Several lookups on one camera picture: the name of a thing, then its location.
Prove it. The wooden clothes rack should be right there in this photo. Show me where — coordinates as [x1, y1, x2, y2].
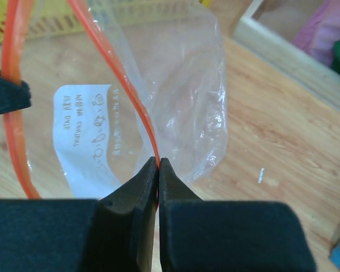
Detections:
[233, 1, 340, 111]

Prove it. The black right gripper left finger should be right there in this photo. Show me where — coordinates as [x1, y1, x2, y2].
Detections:
[0, 158, 159, 271]

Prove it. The yellow plastic shopping basket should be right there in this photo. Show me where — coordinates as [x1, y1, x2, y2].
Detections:
[0, 1, 211, 43]

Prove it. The pink shirt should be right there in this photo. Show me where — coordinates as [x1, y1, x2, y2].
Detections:
[292, 1, 340, 66]

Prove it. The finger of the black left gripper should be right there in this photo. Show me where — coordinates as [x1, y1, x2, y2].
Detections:
[0, 71, 32, 115]

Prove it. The clear zip top bag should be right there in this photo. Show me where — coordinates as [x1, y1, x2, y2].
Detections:
[1, 1, 228, 199]

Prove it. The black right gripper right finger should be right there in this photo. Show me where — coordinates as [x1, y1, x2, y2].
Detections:
[159, 158, 317, 271]

